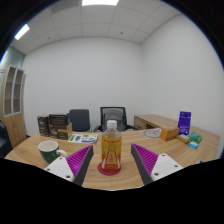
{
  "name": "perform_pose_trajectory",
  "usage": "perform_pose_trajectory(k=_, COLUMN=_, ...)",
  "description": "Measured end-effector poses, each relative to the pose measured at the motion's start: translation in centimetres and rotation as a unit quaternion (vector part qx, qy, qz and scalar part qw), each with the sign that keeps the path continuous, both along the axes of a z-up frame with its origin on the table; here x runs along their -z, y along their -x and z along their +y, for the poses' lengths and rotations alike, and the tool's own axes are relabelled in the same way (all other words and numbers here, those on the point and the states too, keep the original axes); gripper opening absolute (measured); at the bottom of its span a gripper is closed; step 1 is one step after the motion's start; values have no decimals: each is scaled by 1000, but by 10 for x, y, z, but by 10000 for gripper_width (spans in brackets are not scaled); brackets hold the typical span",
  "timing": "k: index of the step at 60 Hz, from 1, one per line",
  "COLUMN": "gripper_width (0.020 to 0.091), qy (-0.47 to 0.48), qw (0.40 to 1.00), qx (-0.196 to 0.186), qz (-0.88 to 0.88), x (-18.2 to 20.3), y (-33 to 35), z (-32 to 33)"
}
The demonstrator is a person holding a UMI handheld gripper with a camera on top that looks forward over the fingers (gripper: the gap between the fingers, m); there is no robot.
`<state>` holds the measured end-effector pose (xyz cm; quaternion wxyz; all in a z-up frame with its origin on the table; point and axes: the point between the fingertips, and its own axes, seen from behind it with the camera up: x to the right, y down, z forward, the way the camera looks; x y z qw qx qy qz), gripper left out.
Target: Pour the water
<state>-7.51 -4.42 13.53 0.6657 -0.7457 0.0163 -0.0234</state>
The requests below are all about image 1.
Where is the wooden glass-door shelf cabinet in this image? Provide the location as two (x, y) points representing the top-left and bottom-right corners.
(0, 64), (27, 148)

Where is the yellow-labelled tea drink bottle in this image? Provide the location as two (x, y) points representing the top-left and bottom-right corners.
(100, 119), (123, 173)

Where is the green flat box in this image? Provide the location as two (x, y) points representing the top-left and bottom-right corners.
(187, 131), (204, 144)

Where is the printed white leaflet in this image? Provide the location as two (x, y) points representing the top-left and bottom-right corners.
(67, 133), (99, 144)

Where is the round white disc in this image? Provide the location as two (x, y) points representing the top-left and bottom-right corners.
(143, 128), (163, 139)

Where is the square ceiling light panel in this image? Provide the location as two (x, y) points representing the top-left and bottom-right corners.
(14, 23), (31, 41)
(81, 0), (120, 7)

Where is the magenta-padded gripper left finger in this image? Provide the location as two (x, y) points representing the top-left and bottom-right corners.
(43, 144), (95, 187)

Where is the orange cardboard box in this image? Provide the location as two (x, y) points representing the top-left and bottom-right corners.
(159, 126), (180, 142)

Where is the small tan box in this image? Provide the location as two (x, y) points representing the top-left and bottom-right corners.
(175, 133), (193, 144)

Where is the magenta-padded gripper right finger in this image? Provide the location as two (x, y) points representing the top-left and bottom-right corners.
(130, 143), (184, 186)

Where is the purple upright box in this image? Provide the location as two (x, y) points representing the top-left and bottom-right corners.
(177, 110), (192, 136)

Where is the black solid-back office chair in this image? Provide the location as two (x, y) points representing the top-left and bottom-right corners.
(68, 108), (92, 133)

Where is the green white-lined mug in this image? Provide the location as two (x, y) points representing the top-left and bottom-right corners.
(37, 140), (69, 165)

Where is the small light blue box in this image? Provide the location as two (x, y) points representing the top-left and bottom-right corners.
(188, 140), (200, 150)

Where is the black mesh-back office chair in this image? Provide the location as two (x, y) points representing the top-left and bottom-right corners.
(93, 106), (139, 133)

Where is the flat round red coaster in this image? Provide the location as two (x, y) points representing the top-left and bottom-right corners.
(97, 161), (122, 176)

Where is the wide dark brown box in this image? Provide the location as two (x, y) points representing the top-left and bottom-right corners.
(48, 113), (74, 141)

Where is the wooden side desk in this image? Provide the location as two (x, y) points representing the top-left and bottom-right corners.
(133, 114), (181, 131)

